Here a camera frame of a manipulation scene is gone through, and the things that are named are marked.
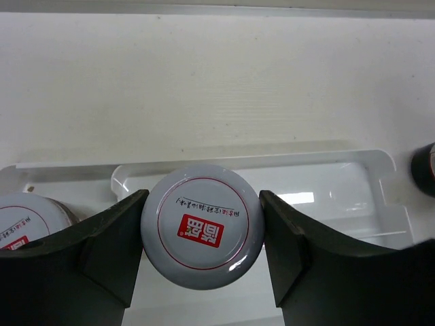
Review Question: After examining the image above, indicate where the dark soy sauce bottle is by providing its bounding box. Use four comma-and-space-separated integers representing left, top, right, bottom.
411, 143, 434, 197

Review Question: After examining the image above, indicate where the dark spice jar white lid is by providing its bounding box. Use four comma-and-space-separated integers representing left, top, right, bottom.
141, 164, 265, 290

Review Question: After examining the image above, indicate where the white divided organizer tray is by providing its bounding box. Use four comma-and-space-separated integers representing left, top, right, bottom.
1, 149, 413, 325

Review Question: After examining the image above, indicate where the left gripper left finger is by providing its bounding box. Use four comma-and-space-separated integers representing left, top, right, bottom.
1, 189, 149, 325

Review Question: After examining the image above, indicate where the orange spice jar white lid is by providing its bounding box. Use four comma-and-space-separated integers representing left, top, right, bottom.
1, 192, 80, 250

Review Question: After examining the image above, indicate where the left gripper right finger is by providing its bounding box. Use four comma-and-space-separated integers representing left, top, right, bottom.
260, 190, 434, 325

